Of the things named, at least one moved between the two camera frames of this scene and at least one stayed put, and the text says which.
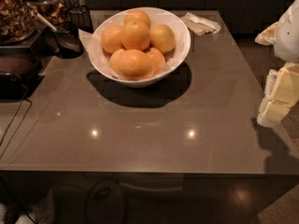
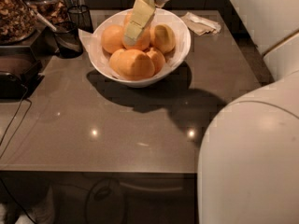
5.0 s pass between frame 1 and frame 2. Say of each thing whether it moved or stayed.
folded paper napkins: stayed
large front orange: stayed
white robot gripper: moved
